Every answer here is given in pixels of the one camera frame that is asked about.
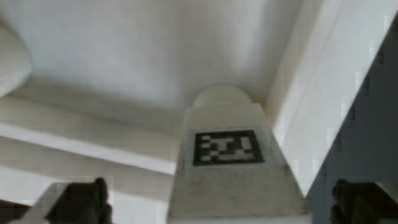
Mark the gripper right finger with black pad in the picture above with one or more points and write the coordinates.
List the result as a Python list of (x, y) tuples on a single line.
[(364, 204)]

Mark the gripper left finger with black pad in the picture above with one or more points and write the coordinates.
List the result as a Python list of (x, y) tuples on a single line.
[(71, 204)]

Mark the white leg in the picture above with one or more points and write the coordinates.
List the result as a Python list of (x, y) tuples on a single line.
[(235, 187)]

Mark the white square tabletop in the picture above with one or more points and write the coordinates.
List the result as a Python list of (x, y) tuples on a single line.
[(107, 62)]

